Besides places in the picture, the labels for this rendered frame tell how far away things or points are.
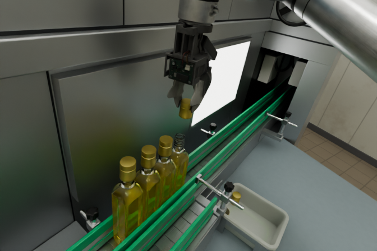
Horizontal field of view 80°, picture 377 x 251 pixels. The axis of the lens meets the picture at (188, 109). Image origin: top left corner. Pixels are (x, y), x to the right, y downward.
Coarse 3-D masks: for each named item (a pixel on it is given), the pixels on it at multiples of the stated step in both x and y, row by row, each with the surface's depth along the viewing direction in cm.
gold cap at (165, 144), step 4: (164, 136) 56; (168, 136) 56; (160, 140) 54; (164, 140) 55; (168, 140) 55; (172, 140) 55; (160, 144) 55; (164, 144) 54; (168, 144) 54; (172, 144) 56; (160, 148) 55; (164, 148) 55; (168, 148) 55; (160, 152) 56; (164, 152) 55; (168, 152) 56; (164, 156) 56
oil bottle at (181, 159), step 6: (174, 156) 61; (180, 156) 61; (186, 156) 63; (180, 162) 61; (186, 162) 64; (180, 168) 62; (186, 168) 66; (180, 174) 64; (174, 180) 64; (180, 180) 66; (174, 186) 65; (180, 186) 68; (174, 192) 66
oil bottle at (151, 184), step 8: (136, 176) 54; (144, 176) 53; (152, 176) 53; (160, 176) 56; (144, 184) 52; (152, 184) 53; (160, 184) 57; (144, 192) 53; (152, 192) 55; (144, 200) 54; (152, 200) 56; (144, 208) 56; (152, 208) 58; (144, 216) 57
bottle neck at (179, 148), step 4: (176, 136) 60; (180, 136) 62; (184, 136) 61; (176, 140) 60; (180, 140) 60; (184, 140) 60; (176, 144) 60; (180, 144) 60; (176, 148) 61; (180, 148) 61; (176, 152) 62; (180, 152) 62
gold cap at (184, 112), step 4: (184, 100) 57; (188, 100) 57; (184, 104) 55; (188, 104) 55; (180, 108) 57; (184, 108) 56; (188, 108) 56; (180, 112) 57; (184, 112) 56; (188, 112) 56; (180, 116) 57; (184, 116) 57; (188, 116) 57
